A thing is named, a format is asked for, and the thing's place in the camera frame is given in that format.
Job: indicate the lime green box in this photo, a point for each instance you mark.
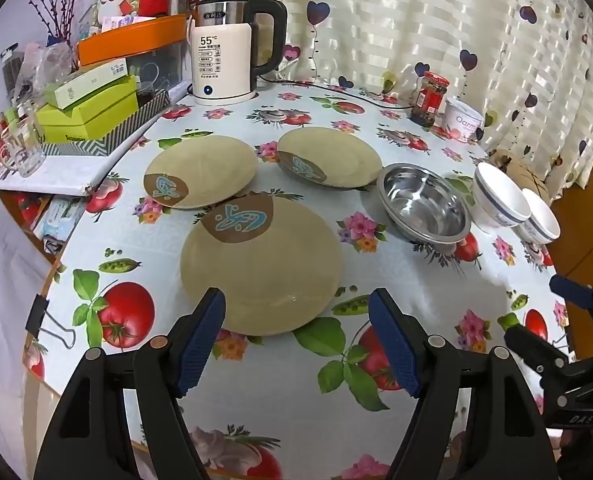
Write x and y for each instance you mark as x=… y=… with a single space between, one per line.
x=96 y=120

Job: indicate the stainless steel bowl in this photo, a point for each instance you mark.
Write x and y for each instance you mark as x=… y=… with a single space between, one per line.
x=421 y=205

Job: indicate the pale green flat box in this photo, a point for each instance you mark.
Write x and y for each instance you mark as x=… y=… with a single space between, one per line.
x=91 y=87

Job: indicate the black binder clip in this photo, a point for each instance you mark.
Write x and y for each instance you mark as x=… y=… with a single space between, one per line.
x=36 y=312

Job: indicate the cream kettle base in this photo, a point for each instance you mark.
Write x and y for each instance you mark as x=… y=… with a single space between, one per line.
x=226 y=102

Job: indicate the glass mug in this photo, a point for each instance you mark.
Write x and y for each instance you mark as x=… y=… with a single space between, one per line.
x=26 y=155

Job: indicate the clear plastic bag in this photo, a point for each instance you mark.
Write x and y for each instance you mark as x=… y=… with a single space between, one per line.
x=46 y=67

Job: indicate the wooden cabinet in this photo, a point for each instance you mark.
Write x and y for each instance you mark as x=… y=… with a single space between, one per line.
x=591 y=220

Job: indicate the wooden side shelf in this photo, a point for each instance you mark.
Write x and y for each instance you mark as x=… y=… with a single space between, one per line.
x=11 y=205

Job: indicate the white yogurt tub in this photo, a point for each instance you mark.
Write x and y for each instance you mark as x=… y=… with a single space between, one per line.
x=464 y=122

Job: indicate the striped heart print curtain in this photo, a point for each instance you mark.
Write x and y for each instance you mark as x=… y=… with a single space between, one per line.
x=401 y=20

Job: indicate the pastel tissue pack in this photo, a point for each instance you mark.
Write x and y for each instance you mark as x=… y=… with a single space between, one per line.
x=126 y=21

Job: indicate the dark glass jar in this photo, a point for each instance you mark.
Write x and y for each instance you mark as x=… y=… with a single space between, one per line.
x=9 y=67

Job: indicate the purple dried branches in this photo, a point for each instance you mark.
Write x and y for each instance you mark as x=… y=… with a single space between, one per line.
x=59 y=15

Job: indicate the vegetable print tablecloth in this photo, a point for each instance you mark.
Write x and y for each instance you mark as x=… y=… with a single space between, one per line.
x=141 y=240

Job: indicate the pale blue packet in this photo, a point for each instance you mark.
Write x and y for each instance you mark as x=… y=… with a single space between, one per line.
x=61 y=217

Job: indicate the red lid sauce jar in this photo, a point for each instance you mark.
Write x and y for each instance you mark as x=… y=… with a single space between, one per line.
x=429 y=100

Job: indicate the cream electric kettle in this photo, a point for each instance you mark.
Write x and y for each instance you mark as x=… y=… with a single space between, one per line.
x=221 y=60

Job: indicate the red printed packet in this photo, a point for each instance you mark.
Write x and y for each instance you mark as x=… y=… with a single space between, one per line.
x=29 y=208

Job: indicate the beige plate blue pattern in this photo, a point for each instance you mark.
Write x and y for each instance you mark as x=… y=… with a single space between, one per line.
x=261 y=270
x=336 y=155
x=211 y=165

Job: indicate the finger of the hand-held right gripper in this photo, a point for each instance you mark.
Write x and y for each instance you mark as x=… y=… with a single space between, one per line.
x=568 y=287
x=531 y=350

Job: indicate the white shelf board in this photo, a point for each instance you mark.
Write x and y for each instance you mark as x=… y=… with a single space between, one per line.
x=61 y=175

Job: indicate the grey zigzag pattern tray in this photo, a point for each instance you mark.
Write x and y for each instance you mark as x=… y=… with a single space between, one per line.
x=126 y=135

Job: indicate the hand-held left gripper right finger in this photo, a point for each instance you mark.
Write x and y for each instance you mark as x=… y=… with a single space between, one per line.
x=396 y=345

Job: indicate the white bowl blue stripe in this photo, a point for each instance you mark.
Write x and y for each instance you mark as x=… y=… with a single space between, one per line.
x=541 y=220
x=496 y=195

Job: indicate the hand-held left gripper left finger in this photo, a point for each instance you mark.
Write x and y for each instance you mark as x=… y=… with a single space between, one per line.
x=201 y=345

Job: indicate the brown stuffed toy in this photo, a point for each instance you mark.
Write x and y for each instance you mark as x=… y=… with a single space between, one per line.
x=521 y=172

